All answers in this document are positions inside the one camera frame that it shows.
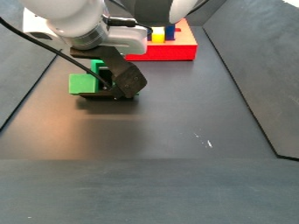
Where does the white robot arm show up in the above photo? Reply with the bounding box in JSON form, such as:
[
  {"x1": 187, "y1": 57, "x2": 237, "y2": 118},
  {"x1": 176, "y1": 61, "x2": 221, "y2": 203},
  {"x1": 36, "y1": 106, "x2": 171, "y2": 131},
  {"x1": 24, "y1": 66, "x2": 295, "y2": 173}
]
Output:
[{"x1": 20, "y1": 0, "x2": 208, "y2": 54}]

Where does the black angle fixture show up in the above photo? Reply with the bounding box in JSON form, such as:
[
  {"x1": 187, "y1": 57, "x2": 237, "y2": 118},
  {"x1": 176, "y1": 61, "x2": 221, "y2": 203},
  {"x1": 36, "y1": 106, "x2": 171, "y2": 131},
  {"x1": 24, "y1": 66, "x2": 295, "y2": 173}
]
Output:
[{"x1": 78, "y1": 66, "x2": 137, "y2": 102}]

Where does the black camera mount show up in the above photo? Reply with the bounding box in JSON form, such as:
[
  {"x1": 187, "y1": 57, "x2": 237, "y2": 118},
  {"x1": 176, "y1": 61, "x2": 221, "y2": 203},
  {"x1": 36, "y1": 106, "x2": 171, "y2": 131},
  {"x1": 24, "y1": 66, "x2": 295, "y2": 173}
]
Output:
[{"x1": 69, "y1": 45, "x2": 146, "y2": 98}]

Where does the yellow long bar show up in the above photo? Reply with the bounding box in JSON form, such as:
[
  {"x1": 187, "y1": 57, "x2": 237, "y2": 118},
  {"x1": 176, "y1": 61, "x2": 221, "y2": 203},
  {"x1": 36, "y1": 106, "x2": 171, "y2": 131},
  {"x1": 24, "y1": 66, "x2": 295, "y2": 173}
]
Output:
[{"x1": 152, "y1": 27, "x2": 164, "y2": 43}]

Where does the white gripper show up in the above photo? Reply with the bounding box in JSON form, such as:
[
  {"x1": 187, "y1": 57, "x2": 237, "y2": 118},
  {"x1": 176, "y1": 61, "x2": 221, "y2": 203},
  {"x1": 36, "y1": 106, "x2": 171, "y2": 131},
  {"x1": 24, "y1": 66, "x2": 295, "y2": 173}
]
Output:
[{"x1": 22, "y1": 7, "x2": 149, "y2": 56}]

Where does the green bridge-shaped block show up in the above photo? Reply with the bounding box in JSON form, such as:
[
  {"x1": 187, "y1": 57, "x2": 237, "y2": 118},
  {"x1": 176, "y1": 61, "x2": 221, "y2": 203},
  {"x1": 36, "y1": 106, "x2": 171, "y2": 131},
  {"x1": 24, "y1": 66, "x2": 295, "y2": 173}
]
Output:
[{"x1": 69, "y1": 59, "x2": 112, "y2": 95}]

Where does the blue post right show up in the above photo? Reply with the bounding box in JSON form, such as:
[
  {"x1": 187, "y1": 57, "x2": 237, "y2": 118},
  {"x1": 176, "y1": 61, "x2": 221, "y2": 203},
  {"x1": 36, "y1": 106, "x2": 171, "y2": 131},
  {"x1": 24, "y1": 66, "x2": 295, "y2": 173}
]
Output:
[{"x1": 164, "y1": 24, "x2": 175, "y2": 40}]

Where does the red base board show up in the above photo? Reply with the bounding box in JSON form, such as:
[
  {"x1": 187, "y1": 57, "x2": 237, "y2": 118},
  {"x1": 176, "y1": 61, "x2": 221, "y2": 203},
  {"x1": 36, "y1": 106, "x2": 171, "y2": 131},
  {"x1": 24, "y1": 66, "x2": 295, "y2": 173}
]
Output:
[{"x1": 125, "y1": 19, "x2": 197, "y2": 61}]

